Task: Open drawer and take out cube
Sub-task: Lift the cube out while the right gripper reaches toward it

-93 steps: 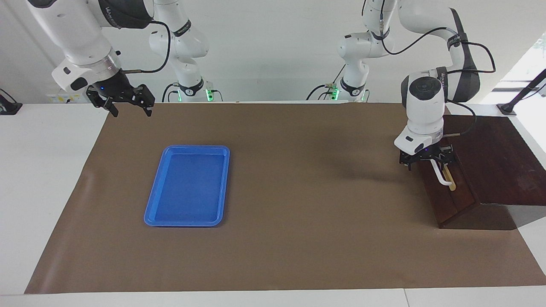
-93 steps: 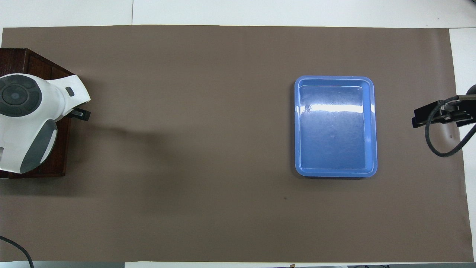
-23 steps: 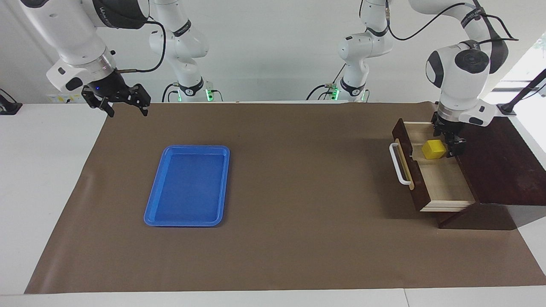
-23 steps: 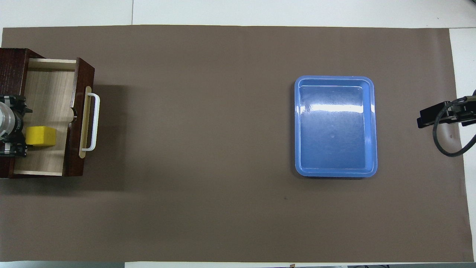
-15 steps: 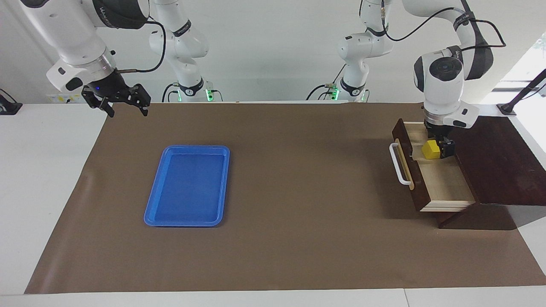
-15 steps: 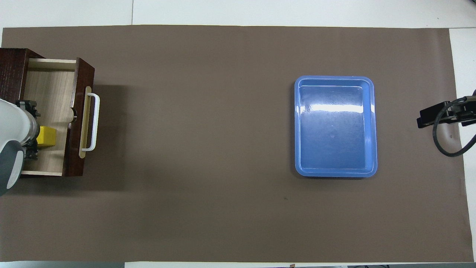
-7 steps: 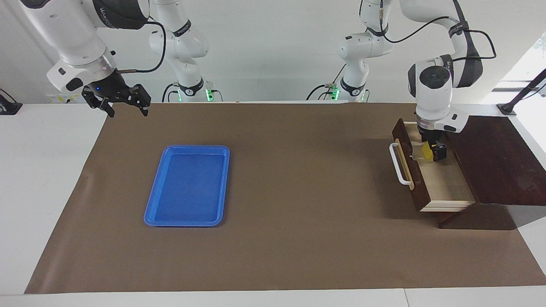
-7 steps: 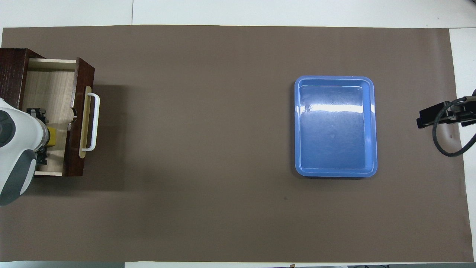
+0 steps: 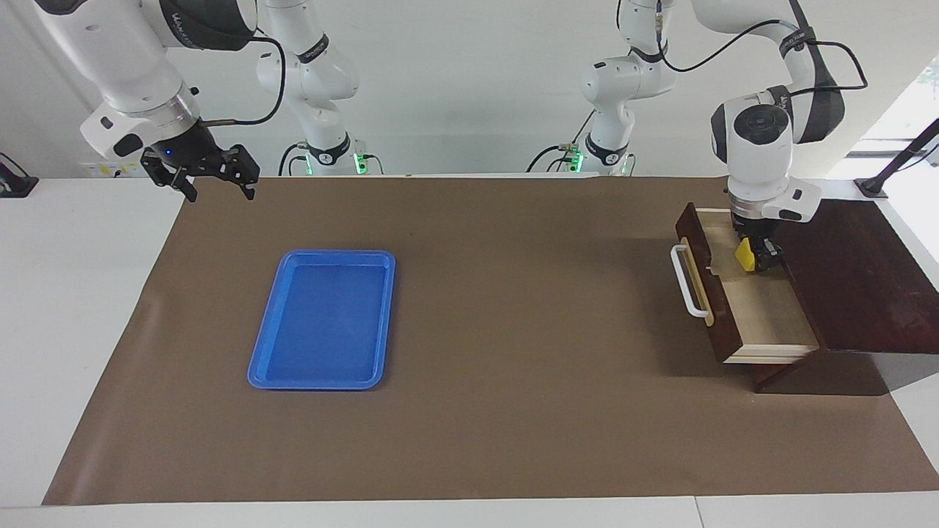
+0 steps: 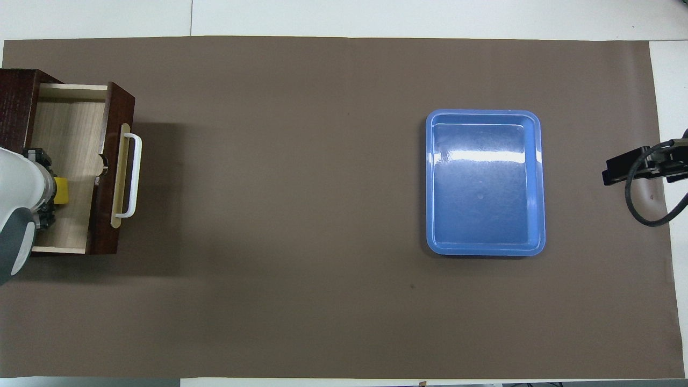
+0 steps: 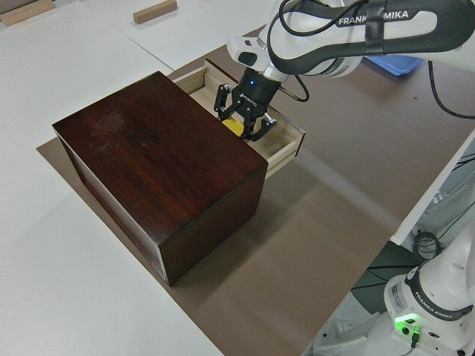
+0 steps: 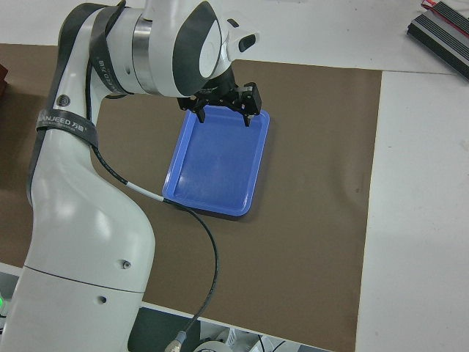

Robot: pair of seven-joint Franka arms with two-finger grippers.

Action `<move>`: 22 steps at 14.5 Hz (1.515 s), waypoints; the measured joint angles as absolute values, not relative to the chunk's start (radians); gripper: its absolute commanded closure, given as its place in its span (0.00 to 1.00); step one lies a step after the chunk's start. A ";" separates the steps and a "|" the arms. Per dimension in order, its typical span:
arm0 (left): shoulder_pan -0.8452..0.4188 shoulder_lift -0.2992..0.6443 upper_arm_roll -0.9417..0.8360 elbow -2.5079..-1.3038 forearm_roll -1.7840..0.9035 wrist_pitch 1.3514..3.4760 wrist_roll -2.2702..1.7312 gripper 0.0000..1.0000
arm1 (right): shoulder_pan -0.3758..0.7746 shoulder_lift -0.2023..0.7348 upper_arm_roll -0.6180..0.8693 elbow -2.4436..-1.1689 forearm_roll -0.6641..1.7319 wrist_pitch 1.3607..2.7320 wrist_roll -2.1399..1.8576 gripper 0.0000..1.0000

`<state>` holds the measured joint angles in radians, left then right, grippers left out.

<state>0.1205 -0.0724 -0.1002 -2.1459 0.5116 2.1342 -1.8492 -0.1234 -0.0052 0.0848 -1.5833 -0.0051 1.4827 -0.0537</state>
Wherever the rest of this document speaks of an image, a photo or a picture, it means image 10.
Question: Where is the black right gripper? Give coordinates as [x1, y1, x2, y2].
[602, 139, 688, 186]

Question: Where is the wooden drawer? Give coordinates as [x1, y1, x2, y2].
[24, 81, 143, 256]

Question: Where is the white drawer handle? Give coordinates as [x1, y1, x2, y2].
[116, 133, 143, 219]

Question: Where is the dark brown wooden cabinet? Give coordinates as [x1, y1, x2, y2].
[0, 68, 46, 156]

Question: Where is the blue plastic tray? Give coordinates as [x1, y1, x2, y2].
[426, 109, 546, 257]

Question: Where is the brown paper table mat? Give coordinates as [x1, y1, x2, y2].
[0, 36, 686, 379]

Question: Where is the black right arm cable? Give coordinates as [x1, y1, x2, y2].
[625, 140, 688, 227]

